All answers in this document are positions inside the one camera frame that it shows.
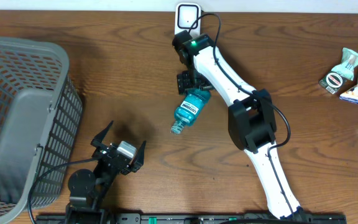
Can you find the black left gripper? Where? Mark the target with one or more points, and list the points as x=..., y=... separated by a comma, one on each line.
x=141, y=159

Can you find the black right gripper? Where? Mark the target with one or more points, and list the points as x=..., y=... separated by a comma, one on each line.
x=183, y=82

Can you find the blue mouthwash bottle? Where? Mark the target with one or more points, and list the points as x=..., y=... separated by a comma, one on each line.
x=187, y=112

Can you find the green square packet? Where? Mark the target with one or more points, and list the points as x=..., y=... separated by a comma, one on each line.
x=332, y=82

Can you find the green wet wipes pack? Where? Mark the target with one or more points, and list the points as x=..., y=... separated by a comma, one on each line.
x=348, y=62

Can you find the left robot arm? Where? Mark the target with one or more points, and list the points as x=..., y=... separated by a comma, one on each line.
x=88, y=188

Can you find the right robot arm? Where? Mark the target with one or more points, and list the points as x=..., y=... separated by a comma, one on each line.
x=251, y=116

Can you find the white barcode scanner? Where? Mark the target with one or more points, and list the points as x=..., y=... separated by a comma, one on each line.
x=186, y=13

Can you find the grey plastic shopping basket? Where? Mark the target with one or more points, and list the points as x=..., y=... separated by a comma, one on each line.
x=40, y=112

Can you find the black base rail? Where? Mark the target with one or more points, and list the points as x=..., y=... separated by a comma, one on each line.
x=135, y=218

